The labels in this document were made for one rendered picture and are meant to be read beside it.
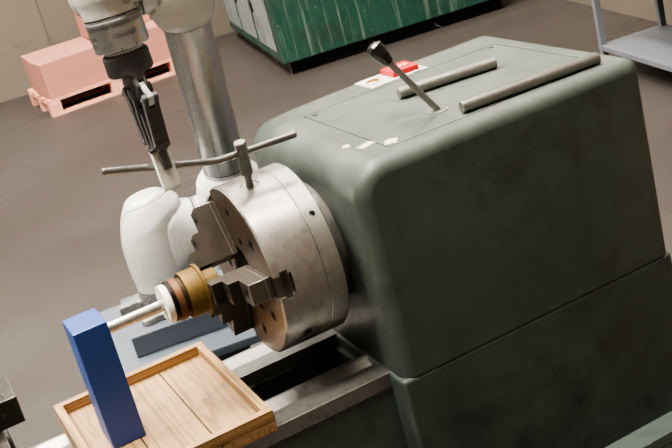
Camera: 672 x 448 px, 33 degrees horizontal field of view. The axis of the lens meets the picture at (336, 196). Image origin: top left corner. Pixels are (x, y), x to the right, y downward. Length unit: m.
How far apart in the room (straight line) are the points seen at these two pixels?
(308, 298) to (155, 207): 0.75
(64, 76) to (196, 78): 6.38
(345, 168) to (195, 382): 0.52
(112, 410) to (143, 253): 0.69
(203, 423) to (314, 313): 0.27
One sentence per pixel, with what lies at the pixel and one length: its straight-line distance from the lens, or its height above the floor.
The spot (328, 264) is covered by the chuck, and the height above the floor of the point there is 1.10.
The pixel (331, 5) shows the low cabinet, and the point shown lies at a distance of 7.97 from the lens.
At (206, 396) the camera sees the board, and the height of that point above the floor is 0.88.
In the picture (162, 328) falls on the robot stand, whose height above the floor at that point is 0.80.
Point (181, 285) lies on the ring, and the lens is 1.99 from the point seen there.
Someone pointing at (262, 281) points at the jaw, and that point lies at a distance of 1.92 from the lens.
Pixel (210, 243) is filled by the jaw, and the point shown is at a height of 1.14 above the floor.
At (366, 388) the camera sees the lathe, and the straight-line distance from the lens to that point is 2.03.
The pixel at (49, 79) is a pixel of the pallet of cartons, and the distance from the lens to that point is 8.79.
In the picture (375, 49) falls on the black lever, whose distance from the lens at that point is 2.00.
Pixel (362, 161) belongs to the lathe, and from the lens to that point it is 1.89.
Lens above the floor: 1.85
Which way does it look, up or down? 20 degrees down
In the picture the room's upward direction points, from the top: 15 degrees counter-clockwise
